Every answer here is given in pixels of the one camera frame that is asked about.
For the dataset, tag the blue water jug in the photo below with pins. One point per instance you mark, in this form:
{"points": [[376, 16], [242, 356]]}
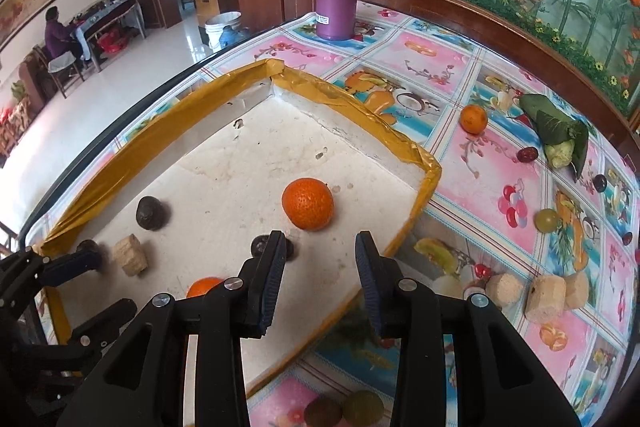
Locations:
{"points": [[231, 36]]}

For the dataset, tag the white plastic bucket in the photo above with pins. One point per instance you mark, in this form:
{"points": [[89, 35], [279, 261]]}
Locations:
{"points": [[215, 25]]}

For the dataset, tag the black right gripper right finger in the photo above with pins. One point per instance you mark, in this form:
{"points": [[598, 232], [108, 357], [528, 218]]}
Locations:
{"points": [[404, 309]]}

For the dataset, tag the dining table with cloth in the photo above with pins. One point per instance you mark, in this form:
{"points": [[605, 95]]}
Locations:
{"points": [[96, 25]]}

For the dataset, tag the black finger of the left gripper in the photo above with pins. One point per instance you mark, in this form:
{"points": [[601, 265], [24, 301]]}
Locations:
{"points": [[88, 256], [104, 328]]}

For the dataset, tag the small beige cake cube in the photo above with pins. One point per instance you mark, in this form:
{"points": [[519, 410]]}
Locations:
{"points": [[504, 289]]}

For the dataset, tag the dark date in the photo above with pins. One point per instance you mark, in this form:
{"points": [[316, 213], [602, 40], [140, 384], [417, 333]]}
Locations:
{"points": [[259, 243]]}

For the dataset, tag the brown round fruit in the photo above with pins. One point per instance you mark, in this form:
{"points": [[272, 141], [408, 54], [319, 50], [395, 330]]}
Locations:
{"points": [[323, 412]]}

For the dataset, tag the white foam tray yellow tape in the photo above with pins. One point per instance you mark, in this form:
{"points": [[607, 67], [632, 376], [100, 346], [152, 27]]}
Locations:
{"points": [[219, 160]]}

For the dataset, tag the green grape fruit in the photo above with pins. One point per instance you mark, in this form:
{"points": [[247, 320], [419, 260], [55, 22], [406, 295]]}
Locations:
{"points": [[547, 220]]}

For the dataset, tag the orange tangerine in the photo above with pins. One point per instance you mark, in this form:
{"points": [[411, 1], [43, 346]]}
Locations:
{"points": [[473, 119], [202, 286]]}

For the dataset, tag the leaf wrapped vegetable bundle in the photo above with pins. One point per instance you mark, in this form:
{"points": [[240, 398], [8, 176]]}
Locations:
{"points": [[564, 139]]}

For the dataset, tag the seated person in purple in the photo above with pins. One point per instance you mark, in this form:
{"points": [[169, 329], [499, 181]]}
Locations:
{"points": [[59, 38]]}

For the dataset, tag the orange tangerine table edge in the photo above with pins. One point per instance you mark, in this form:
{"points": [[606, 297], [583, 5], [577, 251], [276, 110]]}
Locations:
{"points": [[308, 203]]}

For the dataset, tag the wooden chair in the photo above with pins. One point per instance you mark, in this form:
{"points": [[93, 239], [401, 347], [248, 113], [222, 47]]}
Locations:
{"points": [[63, 70]]}

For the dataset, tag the dark round plum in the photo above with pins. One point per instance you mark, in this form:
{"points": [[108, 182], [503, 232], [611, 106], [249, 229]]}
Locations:
{"points": [[151, 213]]}

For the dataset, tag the small dark red fruit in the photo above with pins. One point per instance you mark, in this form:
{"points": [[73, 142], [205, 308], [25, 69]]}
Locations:
{"points": [[627, 238]]}

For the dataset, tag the colourful fruit print tablecloth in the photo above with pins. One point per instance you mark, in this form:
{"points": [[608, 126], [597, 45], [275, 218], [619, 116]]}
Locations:
{"points": [[481, 219]]}

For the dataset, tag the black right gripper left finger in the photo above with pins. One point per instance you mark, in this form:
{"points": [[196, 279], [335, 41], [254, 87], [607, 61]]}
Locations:
{"points": [[241, 307]]}

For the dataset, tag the small beige cake piece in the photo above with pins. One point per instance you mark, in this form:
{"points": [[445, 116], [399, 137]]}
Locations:
{"points": [[129, 254]]}

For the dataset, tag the dark plum far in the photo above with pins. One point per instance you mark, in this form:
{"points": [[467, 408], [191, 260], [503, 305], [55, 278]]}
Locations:
{"points": [[599, 182]]}

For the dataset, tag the red date fruit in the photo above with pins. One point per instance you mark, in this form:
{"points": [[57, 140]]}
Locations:
{"points": [[527, 154]]}

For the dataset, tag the green olive fruit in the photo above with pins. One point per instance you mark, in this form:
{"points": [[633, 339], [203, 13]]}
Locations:
{"points": [[363, 408]]}

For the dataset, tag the large beige cake cylinder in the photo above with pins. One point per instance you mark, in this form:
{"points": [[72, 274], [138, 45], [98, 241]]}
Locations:
{"points": [[545, 299]]}

